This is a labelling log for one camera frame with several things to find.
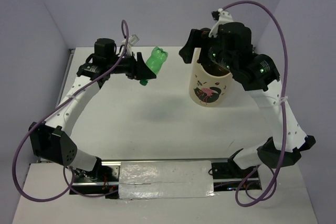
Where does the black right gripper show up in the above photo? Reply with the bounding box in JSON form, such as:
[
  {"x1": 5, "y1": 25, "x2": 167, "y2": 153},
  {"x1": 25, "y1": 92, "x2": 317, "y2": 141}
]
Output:
[{"x1": 177, "y1": 28, "x2": 235, "y2": 71}]

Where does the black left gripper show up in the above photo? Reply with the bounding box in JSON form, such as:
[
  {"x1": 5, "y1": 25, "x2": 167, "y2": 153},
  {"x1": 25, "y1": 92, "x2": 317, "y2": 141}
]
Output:
[{"x1": 107, "y1": 52, "x2": 156, "y2": 81}]

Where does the green plastic bottle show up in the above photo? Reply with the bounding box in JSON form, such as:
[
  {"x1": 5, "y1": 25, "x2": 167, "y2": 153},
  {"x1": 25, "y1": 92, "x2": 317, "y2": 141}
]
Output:
[{"x1": 140, "y1": 47, "x2": 168, "y2": 86}]

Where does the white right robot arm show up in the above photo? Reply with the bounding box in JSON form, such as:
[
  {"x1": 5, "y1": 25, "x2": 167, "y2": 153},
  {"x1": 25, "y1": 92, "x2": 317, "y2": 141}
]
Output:
[{"x1": 179, "y1": 22, "x2": 316, "y2": 177}]

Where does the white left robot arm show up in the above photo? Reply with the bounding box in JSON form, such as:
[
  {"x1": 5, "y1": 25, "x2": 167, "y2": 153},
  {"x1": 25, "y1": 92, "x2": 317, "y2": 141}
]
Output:
[{"x1": 29, "y1": 35, "x2": 156, "y2": 182}]

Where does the cream bin with black ears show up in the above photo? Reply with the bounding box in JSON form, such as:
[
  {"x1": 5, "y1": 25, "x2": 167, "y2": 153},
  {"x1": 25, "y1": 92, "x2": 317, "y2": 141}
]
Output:
[{"x1": 188, "y1": 48, "x2": 233, "y2": 108}]

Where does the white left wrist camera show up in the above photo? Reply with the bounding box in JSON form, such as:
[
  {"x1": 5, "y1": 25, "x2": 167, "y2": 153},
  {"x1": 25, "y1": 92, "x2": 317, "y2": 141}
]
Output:
[{"x1": 121, "y1": 35, "x2": 139, "y2": 55}]

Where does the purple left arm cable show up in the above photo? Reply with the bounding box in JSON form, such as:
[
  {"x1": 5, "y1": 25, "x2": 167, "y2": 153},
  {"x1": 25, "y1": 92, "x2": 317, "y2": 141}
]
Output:
[{"x1": 13, "y1": 19, "x2": 132, "y2": 202}]

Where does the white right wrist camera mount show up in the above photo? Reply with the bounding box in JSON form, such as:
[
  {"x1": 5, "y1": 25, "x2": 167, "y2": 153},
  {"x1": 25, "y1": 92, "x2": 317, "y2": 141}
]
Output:
[{"x1": 208, "y1": 8, "x2": 234, "y2": 38}]

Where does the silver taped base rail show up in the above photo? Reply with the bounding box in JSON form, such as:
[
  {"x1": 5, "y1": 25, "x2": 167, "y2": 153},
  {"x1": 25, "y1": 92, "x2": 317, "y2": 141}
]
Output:
[{"x1": 70, "y1": 159, "x2": 253, "y2": 199}]

